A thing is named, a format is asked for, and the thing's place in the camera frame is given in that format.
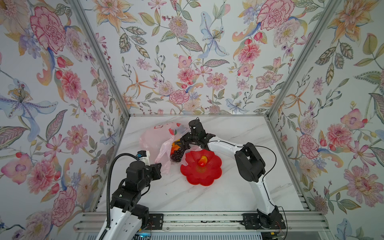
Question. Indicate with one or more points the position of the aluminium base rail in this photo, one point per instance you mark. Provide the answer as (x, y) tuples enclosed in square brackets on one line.
[(291, 221)]

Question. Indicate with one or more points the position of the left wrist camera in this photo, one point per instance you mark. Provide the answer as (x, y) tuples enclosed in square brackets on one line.
[(144, 156)]

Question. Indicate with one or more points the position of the red flower-shaped plate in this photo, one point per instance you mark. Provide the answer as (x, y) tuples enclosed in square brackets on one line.
[(202, 176)]

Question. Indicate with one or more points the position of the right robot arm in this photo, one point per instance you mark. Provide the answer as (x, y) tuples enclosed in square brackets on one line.
[(252, 168)]

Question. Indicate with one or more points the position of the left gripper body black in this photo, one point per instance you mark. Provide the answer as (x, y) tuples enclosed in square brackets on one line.
[(149, 176)]

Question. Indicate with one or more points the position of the dark purple grape bunch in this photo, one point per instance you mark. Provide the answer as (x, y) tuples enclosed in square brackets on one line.
[(177, 155)]

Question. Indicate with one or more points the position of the pink plastic bag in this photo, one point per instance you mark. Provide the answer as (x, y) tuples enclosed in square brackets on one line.
[(157, 142)]

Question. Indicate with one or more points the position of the small orange red mango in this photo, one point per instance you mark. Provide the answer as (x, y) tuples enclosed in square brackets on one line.
[(202, 161)]

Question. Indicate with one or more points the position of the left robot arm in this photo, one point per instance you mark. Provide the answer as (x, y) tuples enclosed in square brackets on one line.
[(125, 217)]

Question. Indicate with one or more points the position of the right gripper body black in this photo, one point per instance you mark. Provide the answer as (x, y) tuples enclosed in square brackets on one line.
[(189, 138)]

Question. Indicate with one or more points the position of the large orange red mango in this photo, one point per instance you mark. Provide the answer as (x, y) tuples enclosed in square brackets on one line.
[(174, 148)]

